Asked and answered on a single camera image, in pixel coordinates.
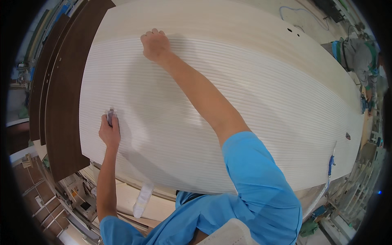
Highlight person's left hand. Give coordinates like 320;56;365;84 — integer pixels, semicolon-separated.
98;114;121;149

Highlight person's right hand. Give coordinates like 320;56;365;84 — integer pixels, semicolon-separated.
140;28;172;63

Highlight dark brown wooden board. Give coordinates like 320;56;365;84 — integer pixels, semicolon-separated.
45;0;116;183
39;0;89;146
29;13;70;142

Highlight beige wooden board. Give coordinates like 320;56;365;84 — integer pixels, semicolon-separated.
91;0;373;222

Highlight beige workshop machine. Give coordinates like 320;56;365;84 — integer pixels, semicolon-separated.
57;173;101;222

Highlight white plastic bottle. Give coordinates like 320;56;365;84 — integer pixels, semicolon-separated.
133;182;154;219

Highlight white ribbed panel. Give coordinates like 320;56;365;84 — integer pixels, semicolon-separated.
79;36;365;195

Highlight person's body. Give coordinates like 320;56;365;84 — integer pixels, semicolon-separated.
99;131;304;245

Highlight blue air blow gun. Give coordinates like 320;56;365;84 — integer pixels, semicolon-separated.
325;141;338;192

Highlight blue power sander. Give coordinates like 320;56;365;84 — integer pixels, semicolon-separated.
360;94;376;115

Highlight green cloth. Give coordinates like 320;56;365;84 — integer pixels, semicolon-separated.
299;218;320;238

